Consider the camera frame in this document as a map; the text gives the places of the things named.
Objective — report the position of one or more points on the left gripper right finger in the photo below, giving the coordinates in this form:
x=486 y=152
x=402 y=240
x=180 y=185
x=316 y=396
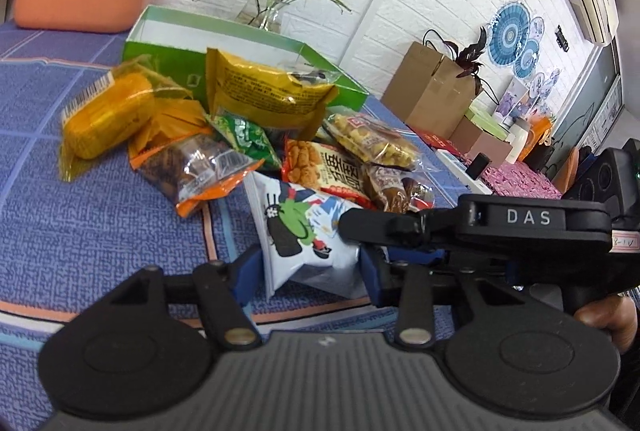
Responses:
x=415 y=284

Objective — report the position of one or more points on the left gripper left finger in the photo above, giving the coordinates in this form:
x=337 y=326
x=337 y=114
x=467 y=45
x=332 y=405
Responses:
x=220 y=290

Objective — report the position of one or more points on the white cartoon snack bag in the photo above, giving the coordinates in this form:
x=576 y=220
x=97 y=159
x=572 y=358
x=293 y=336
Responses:
x=297 y=229

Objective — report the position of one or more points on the orange nut snack pack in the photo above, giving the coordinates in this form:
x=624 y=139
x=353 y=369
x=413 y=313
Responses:
x=194 y=170

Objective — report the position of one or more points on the clear brown dates pack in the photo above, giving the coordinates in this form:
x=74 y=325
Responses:
x=397 y=191

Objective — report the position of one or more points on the green pea snack pack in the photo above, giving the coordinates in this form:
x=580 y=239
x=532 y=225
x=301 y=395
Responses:
x=246 y=138

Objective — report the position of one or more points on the red korean snack bag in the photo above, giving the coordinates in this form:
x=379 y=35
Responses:
x=324 y=168

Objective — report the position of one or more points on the clear yellow puffs pack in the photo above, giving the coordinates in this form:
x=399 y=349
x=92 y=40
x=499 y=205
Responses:
x=374 y=142

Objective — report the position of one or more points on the clear yellow cake pack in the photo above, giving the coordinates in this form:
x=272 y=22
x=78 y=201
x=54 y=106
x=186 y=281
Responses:
x=111 y=110

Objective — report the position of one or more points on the yellow chip bag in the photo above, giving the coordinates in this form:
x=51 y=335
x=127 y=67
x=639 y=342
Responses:
x=270 y=97

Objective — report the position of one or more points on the orange foil snack pack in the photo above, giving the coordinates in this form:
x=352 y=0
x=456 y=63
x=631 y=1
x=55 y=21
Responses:
x=172 y=121

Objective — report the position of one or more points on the person right hand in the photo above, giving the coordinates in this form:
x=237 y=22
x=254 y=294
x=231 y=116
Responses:
x=617 y=315

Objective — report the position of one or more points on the white power strip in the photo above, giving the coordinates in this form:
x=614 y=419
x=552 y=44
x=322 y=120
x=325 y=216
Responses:
x=453 y=164

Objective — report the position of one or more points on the white thermos bottle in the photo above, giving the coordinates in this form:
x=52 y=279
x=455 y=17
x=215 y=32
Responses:
x=517 y=138

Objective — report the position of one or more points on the black power adapter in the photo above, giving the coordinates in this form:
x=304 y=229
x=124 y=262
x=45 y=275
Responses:
x=478 y=165

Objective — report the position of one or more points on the blue plaid tablecloth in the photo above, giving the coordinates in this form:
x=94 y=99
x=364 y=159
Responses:
x=63 y=245

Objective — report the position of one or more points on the small brown cardboard box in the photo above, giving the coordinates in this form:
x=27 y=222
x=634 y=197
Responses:
x=470 y=141

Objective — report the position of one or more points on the light green flat box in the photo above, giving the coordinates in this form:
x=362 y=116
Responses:
x=484 y=121

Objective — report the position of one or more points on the red booklet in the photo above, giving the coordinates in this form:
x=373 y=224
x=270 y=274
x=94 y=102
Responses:
x=436 y=142

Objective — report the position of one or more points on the small blue paper fan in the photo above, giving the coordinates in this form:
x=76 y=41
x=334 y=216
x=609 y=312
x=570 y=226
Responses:
x=526 y=62

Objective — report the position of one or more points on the dark purple plant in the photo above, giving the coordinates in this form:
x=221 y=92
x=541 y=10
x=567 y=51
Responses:
x=467 y=58

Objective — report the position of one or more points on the brown paper bag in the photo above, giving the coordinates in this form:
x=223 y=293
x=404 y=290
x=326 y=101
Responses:
x=426 y=92

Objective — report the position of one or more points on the large blue paper fan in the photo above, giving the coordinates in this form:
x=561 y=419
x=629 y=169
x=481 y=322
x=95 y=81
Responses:
x=508 y=33

